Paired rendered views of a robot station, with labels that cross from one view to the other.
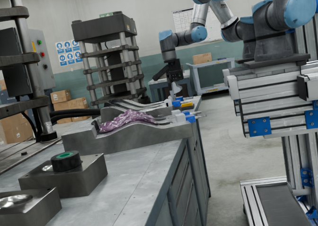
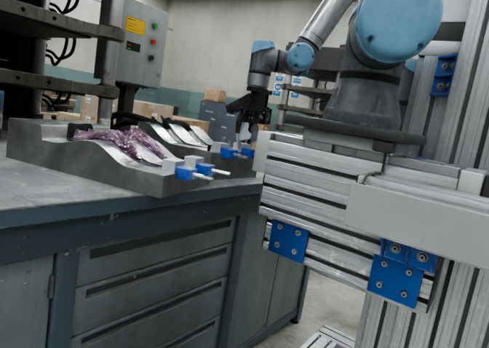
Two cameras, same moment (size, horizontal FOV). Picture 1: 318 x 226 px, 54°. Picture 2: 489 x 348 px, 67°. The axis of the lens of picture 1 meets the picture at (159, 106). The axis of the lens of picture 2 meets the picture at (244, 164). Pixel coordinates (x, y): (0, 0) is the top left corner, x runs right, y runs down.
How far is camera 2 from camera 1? 79 cm
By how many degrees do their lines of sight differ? 23
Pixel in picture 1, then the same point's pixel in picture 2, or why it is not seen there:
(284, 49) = (367, 110)
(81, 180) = not seen: outside the picture
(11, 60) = (83, 27)
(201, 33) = (301, 55)
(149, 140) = (101, 174)
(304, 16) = (396, 36)
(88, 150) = (30, 152)
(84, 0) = not seen: hidden behind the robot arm
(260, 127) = (287, 242)
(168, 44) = (257, 62)
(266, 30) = (351, 62)
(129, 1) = not seen: hidden behind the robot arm
